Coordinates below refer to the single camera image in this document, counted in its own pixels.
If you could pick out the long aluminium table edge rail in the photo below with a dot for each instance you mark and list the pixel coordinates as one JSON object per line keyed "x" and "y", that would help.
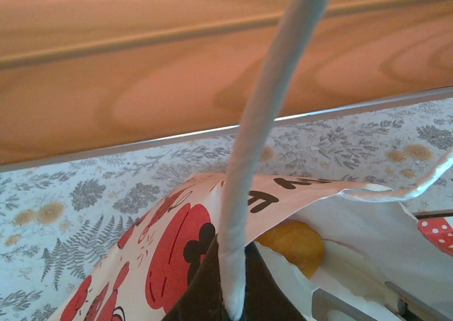
{"x": 141, "y": 143}

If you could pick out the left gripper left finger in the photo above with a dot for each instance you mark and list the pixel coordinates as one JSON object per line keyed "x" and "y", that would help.
{"x": 201, "y": 300}

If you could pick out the floral tablecloth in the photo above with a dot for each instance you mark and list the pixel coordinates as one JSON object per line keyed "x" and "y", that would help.
{"x": 70, "y": 201}

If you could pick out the red and white paper bag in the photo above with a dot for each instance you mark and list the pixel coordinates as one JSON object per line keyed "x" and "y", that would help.
{"x": 177, "y": 246}

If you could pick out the strawberry print tray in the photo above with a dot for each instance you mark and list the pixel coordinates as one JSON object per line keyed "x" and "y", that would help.
{"x": 435, "y": 232}

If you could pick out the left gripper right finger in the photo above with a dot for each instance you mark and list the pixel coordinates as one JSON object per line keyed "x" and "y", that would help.
{"x": 262, "y": 292}

